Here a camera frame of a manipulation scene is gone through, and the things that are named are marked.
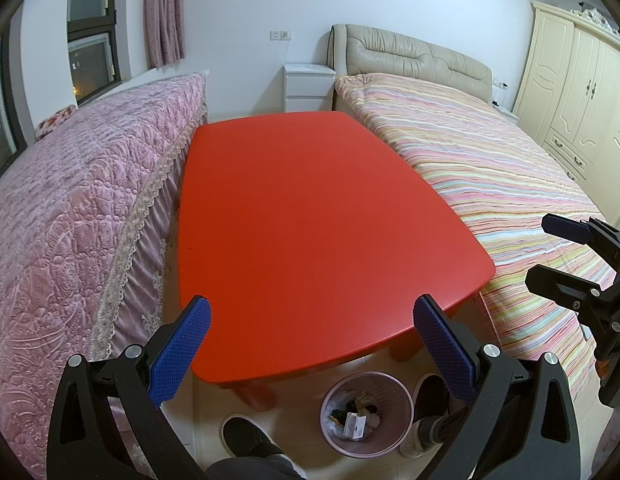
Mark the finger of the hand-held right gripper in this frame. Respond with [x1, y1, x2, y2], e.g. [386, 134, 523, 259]
[542, 213, 620, 273]
[524, 264, 615, 312]

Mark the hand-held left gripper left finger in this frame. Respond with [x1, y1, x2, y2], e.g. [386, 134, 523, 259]
[46, 295, 213, 480]

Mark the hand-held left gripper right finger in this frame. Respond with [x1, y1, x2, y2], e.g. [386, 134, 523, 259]
[412, 294, 580, 480]

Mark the pink waste bin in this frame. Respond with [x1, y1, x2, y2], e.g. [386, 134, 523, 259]
[320, 371, 415, 457]

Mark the white cardboard box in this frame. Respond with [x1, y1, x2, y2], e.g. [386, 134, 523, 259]
[342, 411, 369, 439]

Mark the person's right black shoe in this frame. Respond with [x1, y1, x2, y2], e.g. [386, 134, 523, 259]
[400, 374, 453, 458]

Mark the person's black shoe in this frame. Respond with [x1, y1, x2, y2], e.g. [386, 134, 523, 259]
[400, 374, 453, 458]
[219, 412, 291, 466]

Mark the bed with striped cover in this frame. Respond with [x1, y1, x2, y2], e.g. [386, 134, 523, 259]
[334, 74, 620, 391]

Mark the person's left black shoe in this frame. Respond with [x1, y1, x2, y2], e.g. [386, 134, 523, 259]
[219, 412, 291, 466]

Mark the cream wardrobe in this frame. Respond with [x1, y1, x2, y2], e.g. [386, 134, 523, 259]
[512, 0, 620, 221]

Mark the person's left leg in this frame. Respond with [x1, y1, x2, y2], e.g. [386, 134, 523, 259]
[205, 452, 311, 480]

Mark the red table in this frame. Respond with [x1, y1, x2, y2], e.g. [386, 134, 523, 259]
[177, 111, 496, 411]

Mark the pink quilted cover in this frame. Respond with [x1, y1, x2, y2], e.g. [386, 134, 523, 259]
[0, 72, 209, 480]

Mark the beige padded headboard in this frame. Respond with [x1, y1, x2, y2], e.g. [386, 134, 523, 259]
[331, 23, 493, 103]

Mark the floral cushion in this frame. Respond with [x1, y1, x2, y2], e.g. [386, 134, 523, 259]
[34, 105, 78, 140]

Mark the white nightstand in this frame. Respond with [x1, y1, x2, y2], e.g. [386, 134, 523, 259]
[282, 63, 337, 113]

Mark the dark framed window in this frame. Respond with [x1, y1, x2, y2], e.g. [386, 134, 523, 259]
[0, 0, 123, 176]

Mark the pink curtain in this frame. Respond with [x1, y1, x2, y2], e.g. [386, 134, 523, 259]
[144, 0, 185, 68]

